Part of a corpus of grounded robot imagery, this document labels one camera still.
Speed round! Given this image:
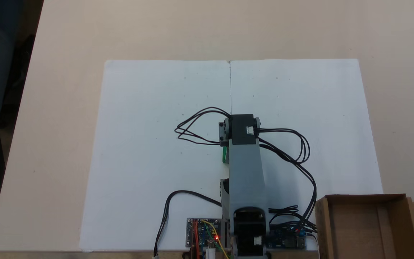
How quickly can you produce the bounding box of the white paper sheet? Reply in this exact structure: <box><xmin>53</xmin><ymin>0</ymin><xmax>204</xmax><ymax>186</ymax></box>
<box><xmin>229</xmin><ymin>59</ymin><xmax>384</xmax><ymax>251</ymax></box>
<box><xmin>79</xmin><ymin>59</ymin><xmax>232</xmax><ymax>252</ymax></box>

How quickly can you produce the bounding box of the green circuit board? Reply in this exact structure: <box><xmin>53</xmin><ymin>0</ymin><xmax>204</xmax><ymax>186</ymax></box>
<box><xmin>187</xmin><ymin>218</ymin><xmax>223</xmax><ymax>249</ymax></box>

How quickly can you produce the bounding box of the blue circuit board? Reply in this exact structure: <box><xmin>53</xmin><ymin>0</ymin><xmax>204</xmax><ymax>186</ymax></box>
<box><xmin>268</xmin><ymin>224</ymin><xmax>307</xmax><ymax>250</ymax></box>

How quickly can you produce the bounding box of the brown cardboard box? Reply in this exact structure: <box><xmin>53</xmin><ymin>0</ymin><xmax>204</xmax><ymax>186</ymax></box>
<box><xmin>314</xmin><ymin>194</ymin><xmax>414</xmax><ymax>259</ymax></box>

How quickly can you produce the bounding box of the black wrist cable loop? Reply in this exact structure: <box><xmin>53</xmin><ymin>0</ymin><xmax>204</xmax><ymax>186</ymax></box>
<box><xmin>174</xmin><ymin>106</ymin><xmax>232</xmax><ymax>146</ymax></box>

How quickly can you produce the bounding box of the black power cable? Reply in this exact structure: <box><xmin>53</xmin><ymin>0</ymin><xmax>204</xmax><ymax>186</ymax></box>
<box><xmin>153</xmin><ymin>190</ymin><xmax>223</xmax><ymax>259</ymax></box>

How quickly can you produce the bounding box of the yellow wire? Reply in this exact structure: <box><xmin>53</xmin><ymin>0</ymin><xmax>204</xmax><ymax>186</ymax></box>
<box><xmin>201</xmin><ymin>220</ymin><xmax>230</xmax><ymax>259</ymax></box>

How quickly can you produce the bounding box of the orange wire bundle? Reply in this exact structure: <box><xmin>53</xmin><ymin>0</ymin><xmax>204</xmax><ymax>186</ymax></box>
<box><xmin>191</xmin><ymin>220</ymin><xmax>200</xmax><ymax>259</ymax></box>

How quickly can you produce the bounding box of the black elbow cable bundle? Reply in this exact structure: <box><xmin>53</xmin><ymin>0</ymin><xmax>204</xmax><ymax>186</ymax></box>
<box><xmin>257</xmin><ymin>127</ymin><xmax>318</xmax><ymax>238</ymax></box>

